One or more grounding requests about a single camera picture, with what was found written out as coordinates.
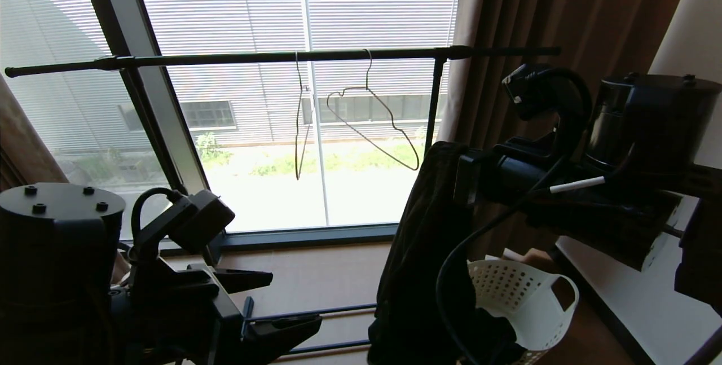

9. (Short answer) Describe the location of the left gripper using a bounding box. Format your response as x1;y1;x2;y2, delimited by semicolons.
110;258;324;365

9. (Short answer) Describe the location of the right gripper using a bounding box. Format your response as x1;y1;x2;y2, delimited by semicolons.
454;148;565;208

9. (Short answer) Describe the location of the black garment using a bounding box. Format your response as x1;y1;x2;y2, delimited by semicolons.
367;140;528;365

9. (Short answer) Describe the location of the heap of clothes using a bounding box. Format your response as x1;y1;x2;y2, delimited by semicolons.
473;307;528;365

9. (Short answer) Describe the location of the pink clothes hanger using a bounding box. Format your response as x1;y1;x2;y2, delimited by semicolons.
326;49;421;171
293;52;315;181

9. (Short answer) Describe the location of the white laundry basket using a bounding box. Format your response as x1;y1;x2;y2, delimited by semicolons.
467;260;580;365

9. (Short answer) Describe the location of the black clothes rack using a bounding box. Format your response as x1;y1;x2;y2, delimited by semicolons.
5;45;562;357

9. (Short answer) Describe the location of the brown curtain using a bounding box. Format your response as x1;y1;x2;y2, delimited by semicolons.
437;0;697;264
0;74;69;191

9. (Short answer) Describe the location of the window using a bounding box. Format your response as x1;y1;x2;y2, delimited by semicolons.
0;0;466;254

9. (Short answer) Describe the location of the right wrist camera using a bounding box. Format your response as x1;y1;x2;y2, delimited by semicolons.
492;63;565;157

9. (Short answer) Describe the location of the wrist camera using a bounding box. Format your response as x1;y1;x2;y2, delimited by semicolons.
492;63;565;157
148;189;236;267

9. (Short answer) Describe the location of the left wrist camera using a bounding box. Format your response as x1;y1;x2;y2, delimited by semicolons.
148;189;236;267

